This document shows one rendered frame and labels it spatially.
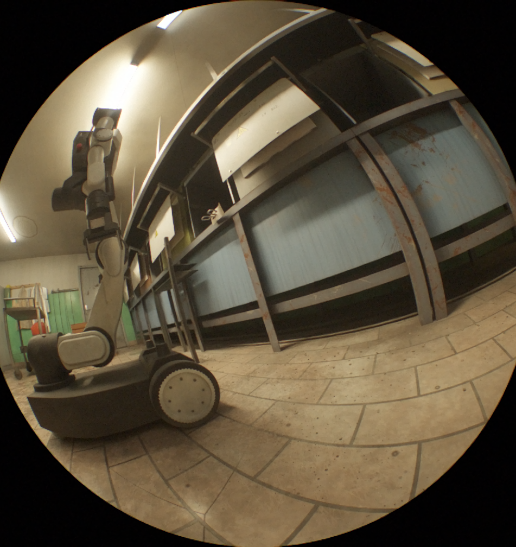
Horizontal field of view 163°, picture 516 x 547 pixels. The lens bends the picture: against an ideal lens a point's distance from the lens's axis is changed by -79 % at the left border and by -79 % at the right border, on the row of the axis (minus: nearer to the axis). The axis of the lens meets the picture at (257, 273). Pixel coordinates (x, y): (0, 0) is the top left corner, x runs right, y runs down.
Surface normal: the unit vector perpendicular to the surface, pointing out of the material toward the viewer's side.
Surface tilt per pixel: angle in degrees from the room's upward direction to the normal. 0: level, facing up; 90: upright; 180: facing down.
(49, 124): 180
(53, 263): 90
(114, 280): 115
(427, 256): 90
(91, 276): 90
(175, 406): 90
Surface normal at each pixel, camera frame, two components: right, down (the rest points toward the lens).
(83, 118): 0.29, 0.95
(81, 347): 0.65, -0.30
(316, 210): -0.63, 0.08
